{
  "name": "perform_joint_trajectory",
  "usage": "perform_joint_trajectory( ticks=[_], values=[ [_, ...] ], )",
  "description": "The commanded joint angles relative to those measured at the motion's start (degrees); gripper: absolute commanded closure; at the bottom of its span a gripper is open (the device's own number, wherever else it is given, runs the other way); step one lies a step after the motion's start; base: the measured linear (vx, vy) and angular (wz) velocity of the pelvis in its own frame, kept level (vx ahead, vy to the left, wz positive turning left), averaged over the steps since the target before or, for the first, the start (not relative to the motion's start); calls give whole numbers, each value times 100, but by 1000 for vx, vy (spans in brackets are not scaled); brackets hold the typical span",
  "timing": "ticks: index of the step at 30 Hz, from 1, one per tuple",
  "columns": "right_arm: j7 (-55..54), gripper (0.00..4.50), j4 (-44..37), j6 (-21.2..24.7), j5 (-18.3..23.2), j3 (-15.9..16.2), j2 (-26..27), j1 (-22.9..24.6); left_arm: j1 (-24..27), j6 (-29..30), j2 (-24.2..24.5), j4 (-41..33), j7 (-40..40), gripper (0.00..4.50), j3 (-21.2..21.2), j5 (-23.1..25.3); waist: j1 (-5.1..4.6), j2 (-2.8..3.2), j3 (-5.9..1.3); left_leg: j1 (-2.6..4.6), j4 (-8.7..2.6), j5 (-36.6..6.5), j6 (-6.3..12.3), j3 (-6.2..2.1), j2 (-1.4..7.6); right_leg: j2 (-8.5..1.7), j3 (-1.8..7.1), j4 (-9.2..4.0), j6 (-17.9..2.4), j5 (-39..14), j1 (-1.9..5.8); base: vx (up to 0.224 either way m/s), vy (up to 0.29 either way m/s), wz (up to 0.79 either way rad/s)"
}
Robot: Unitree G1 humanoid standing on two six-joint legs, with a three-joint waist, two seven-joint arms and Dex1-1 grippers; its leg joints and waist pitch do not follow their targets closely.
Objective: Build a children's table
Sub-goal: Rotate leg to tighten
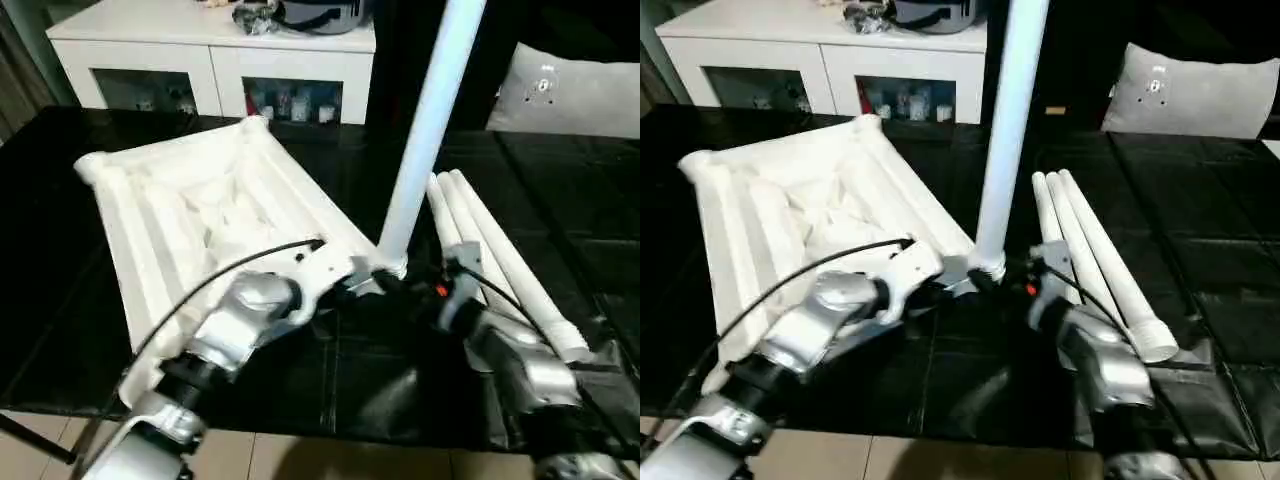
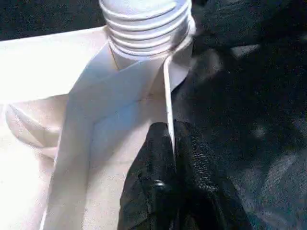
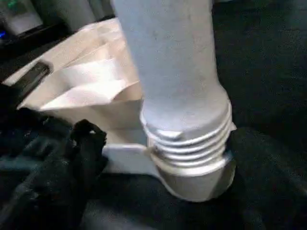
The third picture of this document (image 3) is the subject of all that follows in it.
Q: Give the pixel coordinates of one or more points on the white plastic table top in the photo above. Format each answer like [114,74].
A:
[96,79]

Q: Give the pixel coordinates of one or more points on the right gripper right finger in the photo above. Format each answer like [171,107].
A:
[271,187]

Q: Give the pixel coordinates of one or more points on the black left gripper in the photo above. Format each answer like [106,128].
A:
[28,127]

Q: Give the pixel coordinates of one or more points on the grey device with lights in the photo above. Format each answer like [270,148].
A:
[19,16]

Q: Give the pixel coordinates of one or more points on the white plastic table leg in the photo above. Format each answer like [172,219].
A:
[172,60]

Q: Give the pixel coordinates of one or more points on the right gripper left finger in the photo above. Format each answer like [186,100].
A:
[72,172]

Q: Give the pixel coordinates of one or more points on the grey curtain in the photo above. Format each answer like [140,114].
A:
[79,9]

